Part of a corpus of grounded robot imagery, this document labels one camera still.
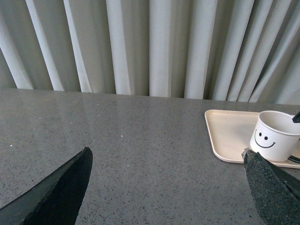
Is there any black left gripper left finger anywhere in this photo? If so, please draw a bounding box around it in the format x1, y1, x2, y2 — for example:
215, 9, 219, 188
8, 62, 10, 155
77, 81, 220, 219
0, 147, 93, 225

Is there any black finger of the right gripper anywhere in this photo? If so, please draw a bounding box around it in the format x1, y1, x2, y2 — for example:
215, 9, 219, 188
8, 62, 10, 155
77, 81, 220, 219
292, 112, 300, 123

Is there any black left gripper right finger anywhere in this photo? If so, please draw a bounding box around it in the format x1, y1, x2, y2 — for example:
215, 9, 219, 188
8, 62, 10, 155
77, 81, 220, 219
242, 148, 300, 225

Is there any white smiley mug black handle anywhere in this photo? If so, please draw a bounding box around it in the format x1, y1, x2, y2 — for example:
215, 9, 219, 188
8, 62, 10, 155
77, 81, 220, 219
250, 111, 300, 162

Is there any white pleated curtain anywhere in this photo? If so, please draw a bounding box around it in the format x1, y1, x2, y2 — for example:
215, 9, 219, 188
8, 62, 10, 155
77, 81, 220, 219
0, 0, 300, 105

